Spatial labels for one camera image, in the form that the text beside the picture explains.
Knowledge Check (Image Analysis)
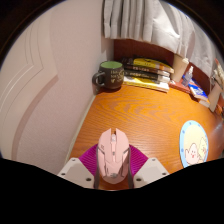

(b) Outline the white curtain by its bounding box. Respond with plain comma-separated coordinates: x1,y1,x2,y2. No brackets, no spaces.
102,0,221,78

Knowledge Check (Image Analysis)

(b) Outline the blue book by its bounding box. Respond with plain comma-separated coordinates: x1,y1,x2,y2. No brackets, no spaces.
187,78,209,101

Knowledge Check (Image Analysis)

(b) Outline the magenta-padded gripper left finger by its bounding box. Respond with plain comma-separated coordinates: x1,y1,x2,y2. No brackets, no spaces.
57,143,100,189

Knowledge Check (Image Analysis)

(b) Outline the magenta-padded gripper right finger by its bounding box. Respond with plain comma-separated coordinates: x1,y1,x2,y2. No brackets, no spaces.
127,144,170,189

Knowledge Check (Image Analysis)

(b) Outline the yellow-covered book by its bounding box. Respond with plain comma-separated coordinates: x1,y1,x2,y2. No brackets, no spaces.
128,57,175,75

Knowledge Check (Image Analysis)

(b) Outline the cream pitcher vase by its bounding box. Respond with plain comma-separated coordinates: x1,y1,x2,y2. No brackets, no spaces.
208,76,224,113

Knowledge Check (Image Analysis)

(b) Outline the thin black book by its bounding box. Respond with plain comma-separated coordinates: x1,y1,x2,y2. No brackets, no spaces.
123,64,172,79

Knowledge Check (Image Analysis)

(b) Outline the yellow and white book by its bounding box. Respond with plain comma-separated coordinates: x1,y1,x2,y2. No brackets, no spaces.
123,75,170,93

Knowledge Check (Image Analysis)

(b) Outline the black book with yellow lettering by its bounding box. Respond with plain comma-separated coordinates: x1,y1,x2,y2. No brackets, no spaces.
123,69,171,84

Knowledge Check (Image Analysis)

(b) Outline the round cartoon-print mouse pad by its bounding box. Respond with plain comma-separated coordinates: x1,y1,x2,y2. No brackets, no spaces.
179,119,210,169

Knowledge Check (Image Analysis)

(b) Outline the orange book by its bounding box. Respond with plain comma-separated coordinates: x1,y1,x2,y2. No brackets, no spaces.
198,96,212,108

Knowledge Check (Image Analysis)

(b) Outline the pink computer mouse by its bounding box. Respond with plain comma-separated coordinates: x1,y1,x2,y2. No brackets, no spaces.
95,127,132,185

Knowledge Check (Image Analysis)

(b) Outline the red book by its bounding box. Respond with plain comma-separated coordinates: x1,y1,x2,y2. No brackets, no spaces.
169,79,192,95

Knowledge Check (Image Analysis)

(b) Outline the dark mug with green inside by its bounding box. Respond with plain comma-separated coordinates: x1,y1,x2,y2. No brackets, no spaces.
91,60,125,91

